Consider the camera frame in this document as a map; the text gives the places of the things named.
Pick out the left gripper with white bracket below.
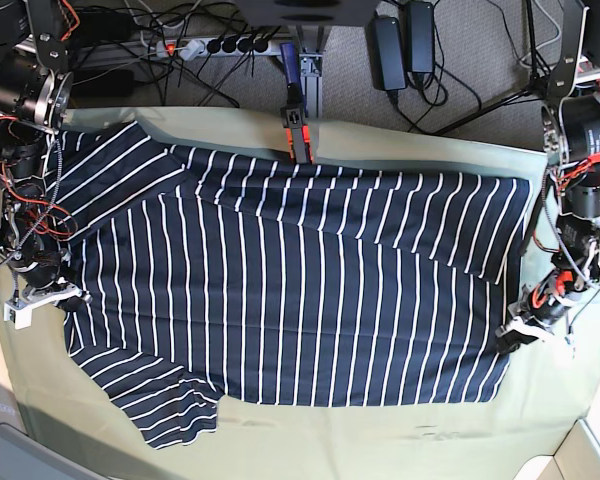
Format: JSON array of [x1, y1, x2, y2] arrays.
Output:
[[495, 267, 590, 355]]

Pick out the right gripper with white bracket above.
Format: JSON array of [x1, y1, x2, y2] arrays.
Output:
[[4, 249, 91, 329]]

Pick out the navy white striped T-shirt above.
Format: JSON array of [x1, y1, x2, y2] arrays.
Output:
[[59, 123, 532, 449]]

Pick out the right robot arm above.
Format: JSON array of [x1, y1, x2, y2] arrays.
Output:
[[0, 1, 89, 329]]

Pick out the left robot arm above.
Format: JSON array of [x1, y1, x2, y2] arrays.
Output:
[[495, 1, 600, 354]]

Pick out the light green table cloth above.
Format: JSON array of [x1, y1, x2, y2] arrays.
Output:
[[0, 107, 600, 479]]

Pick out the black box on floor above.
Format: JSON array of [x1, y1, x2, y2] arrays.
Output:
[[71, 69, 135, 99]]

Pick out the black tripod stand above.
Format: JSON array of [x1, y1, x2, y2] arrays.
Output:
[[434, 1, 563, 136]]

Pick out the white power strip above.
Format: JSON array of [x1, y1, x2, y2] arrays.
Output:
[[149, 34, 281, 62]]

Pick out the blue orange centre clamp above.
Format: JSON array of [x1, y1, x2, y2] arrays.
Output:
[[280, 42, 313, 164]]

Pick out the black power adapter brick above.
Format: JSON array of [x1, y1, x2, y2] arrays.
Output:
[[369, 16, 406, 92]]

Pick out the grey aluminium frame post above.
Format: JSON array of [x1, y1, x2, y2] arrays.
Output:
[[289, 25, 331, 118]]

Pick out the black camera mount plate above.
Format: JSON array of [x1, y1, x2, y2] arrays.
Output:
[[234, 0, 381, 26]]

